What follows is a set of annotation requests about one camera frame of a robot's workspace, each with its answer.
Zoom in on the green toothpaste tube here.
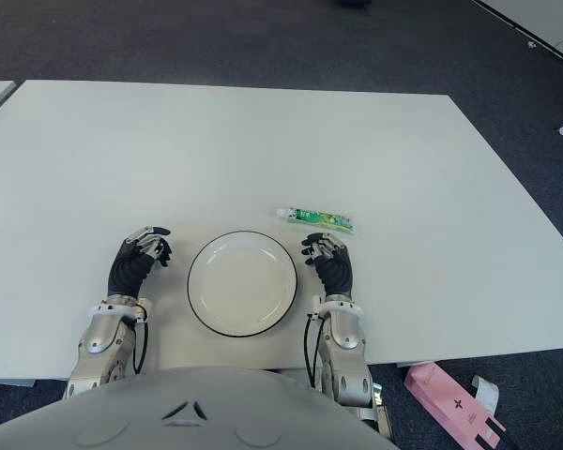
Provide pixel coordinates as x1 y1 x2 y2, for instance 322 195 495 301
275 206 357 234

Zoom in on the grey robot torso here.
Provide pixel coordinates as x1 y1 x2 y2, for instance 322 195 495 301
0 366 401 450

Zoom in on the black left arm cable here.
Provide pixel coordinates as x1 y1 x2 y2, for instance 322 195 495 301
131 307 150 375

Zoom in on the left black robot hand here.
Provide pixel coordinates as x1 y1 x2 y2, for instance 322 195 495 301
107 226 173 299

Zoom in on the pink paper bag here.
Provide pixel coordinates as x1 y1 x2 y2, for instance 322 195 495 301
403 363 509 450

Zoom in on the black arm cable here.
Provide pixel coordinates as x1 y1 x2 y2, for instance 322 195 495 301
131 307 150 375
303 314 324 388

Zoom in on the white plate black rim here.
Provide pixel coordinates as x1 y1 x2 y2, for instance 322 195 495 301
187 230 298 339

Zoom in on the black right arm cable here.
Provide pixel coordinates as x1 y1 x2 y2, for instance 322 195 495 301
303 314 324 388

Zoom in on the white paper strip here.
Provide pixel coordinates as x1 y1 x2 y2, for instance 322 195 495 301
470 374 499 414

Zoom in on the white table black edge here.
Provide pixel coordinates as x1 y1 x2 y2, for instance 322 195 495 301
471 0 563 74

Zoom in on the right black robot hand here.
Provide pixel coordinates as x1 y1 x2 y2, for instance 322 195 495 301
299 232 355 297

